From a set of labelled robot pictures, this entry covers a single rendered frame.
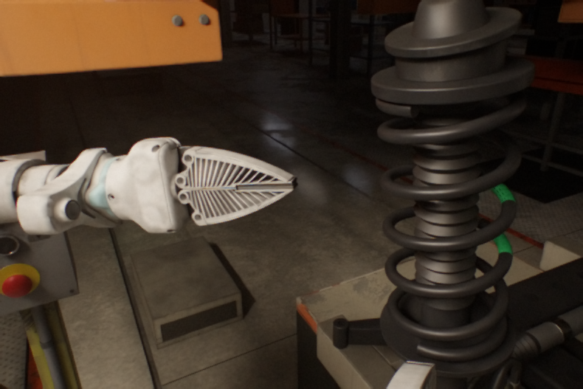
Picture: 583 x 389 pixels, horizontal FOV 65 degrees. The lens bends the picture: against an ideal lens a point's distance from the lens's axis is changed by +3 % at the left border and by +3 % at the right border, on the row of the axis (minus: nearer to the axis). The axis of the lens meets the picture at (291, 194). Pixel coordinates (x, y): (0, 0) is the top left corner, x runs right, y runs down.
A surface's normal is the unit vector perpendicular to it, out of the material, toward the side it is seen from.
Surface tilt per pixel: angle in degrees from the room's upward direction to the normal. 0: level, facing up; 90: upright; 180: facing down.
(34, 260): 90
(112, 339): 0
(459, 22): 76
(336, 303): 0
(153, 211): 83
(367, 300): 0
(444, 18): 80
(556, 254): 90
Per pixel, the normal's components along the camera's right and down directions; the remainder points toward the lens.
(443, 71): -0.37, 0.43
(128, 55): 0.46, 0.36
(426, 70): -0.60, 0.40
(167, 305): -0.02, -0.91
